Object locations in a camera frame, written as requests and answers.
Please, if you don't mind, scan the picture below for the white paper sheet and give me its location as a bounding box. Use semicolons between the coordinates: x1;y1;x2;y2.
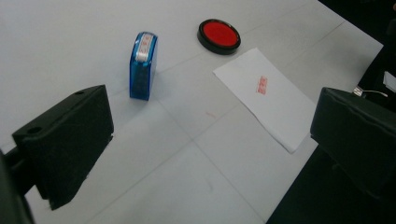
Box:
212;47;317;155

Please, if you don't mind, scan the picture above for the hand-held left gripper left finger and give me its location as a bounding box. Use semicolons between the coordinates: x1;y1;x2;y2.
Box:
11;84;115;211

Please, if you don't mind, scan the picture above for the white table covering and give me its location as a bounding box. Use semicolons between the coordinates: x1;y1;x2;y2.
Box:
0;0;385;224

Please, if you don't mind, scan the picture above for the round red ink pad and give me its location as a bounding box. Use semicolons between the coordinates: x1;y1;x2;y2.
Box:
196;18;242;56

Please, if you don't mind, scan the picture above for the blue stamp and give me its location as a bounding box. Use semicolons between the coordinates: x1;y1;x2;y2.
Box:
129;31;159;102

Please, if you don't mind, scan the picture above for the thin white cable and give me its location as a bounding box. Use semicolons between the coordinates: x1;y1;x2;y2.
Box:
352;86;389;98

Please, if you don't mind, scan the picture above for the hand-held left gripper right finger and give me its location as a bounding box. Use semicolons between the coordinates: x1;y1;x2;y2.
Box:
310;87;396;200

